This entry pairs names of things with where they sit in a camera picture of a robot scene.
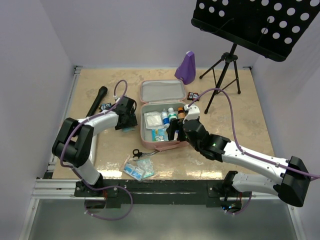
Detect white blue small bottle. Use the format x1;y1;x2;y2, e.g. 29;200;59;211
161;108;170;128

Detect white green bottle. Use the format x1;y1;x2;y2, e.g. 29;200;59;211
168;107;178;121

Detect brown medicine bottle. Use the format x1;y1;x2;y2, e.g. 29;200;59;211
177;107;186;120

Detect large blue packet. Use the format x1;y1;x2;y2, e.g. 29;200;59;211
151;128;170;142

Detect white gauze packet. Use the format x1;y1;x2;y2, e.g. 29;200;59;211
144;111;164;130

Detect pink medicine kit case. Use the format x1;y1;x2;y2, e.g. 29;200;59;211
139;79;189;152

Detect black handled scissors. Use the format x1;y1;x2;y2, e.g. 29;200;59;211
132;149;160;161

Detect teal topped zip bag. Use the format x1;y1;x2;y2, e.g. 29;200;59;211
122;127;135;133

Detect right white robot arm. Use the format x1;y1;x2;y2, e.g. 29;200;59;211
166;119;311;207

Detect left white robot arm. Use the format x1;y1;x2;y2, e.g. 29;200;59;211
52;96;138;196

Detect blue owl block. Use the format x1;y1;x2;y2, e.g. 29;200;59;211
98;102;112;112

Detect black microphone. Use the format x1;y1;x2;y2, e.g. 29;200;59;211
86;86;108;117

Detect owl pattern block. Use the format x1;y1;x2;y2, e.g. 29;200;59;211
187;91;200;102

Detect teal blister pack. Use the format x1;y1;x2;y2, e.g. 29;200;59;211
137;158;155;179

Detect white tube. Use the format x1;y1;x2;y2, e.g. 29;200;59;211
88;135;98;165

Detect purple metronome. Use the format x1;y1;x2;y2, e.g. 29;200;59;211
174;51;196;85

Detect blue white sachet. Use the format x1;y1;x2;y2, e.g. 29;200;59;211
123;162;145;181

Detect black music stand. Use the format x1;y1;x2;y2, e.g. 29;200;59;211
191;0;320;115

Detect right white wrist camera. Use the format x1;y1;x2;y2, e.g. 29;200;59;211
183;104;200;124

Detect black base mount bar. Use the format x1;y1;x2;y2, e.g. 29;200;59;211
74;179;250;209

